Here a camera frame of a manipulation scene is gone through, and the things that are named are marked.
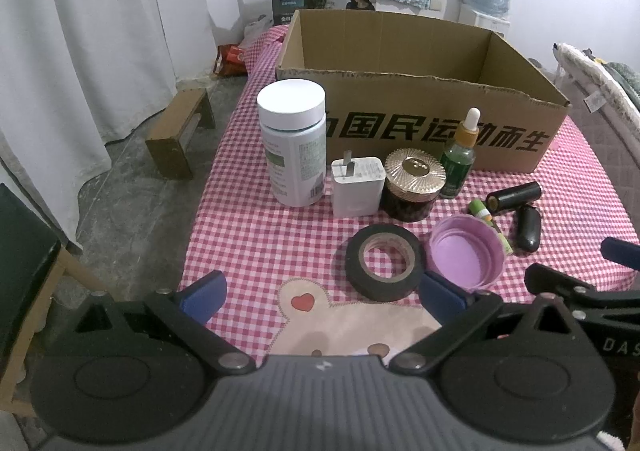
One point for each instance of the purple plastic lid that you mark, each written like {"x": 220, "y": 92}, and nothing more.
{"x": 465, "y": 251}

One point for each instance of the black cylinder tube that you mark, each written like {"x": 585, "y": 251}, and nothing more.
{"x": 512, "y": 198}

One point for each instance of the white curtain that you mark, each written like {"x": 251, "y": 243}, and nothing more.
{"x": 77, "y": 75}

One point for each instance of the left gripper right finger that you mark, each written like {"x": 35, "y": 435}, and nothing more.
{"x": 463, "y": 317}

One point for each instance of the green dropper bottle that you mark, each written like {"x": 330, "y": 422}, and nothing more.
{"x": 459, "y": 156}

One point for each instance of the brown cardboard box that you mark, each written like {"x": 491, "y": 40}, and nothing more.
{"x": 395, "y": 80}

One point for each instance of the green lip balm stick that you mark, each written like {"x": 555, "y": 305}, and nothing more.
{"x": 479, "y": 210}

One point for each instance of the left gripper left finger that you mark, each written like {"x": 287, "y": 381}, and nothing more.
{"x": 185, "y": 314}

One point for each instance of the small wooden stool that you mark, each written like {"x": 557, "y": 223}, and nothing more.
{"x": 172, "y": 132}

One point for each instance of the white supplement bottle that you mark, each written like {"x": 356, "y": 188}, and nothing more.
{"x": 292, "y": 119}

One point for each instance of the pink checkered tablecloth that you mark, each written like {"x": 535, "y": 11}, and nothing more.
{"x": 241, "y": 230}

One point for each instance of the red snack bag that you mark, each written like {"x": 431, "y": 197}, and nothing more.
{"x": 230, "y": 61}

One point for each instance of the black oval remote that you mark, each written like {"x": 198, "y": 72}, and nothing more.
{"x": 528, "y": 229}

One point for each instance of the gold lid cream jar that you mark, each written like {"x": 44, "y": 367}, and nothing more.
{"x": 413, "y": 182}

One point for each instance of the dark chair with wood frame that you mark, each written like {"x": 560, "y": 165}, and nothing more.
{"x": 33, "y": 259}

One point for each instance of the white power adapter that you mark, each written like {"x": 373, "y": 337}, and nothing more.
{"x": 357, "y": 185}

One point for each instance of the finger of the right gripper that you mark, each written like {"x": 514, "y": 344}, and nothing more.
{"x": 541, "y": 279}
{"x": 624, "y": 253}

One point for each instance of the black electrical tape roll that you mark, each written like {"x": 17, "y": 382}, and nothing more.
{"x": 384, "y": 262}

